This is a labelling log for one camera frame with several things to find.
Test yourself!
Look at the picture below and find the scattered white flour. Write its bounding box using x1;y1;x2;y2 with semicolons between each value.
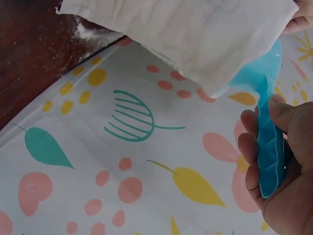
60;15;126;78

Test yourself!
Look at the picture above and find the person's right hand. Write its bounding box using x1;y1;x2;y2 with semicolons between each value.
238;94;313;235

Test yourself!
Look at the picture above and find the person's left hand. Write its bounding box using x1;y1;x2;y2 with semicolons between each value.
281;0;313;35

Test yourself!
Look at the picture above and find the blue plastic scraper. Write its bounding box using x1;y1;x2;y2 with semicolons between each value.
212;38;286;199

